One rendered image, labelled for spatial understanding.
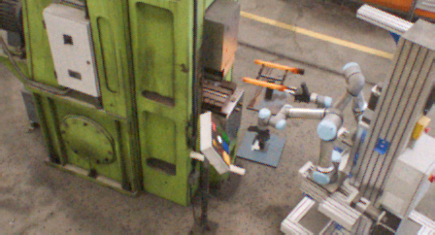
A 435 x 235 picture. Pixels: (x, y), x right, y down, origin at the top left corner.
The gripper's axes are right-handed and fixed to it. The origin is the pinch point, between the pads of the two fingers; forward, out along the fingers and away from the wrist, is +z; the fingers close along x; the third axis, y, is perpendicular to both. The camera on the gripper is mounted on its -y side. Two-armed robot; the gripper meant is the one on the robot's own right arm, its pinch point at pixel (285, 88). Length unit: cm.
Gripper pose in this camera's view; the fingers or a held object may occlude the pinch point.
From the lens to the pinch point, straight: 398.5
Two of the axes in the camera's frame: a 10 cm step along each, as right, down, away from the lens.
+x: 3.9, -6.3, 6.7
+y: -0.1, 7.2, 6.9
